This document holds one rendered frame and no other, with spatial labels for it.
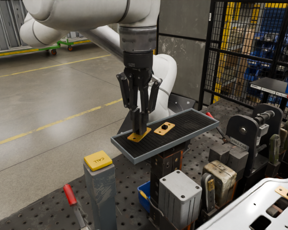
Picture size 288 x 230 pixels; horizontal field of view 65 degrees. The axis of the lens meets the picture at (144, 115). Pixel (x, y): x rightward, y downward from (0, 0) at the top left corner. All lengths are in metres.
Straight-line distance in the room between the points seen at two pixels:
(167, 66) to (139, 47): 0.69
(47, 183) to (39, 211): 1.21
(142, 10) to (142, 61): 0.11
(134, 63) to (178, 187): 0.34
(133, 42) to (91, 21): 0.13
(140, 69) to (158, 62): 0.61
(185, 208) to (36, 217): 0.74
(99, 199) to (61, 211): 0.49
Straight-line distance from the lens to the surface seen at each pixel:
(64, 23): 0.43
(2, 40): 7.21
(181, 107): 1.32
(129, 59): 0.56
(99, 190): 0.69
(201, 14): 3.24
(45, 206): 1.22
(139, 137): 0.66
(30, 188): 2.43
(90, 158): 0.67
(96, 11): 0.44
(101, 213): 0.77
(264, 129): 0.91
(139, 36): 0.54
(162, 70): 1.20
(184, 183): 0.66
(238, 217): 0.77
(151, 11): 0.54
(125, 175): 1.29
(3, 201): 2.41
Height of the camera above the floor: 1.56
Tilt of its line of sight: 28 degrees down
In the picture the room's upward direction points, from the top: straight up
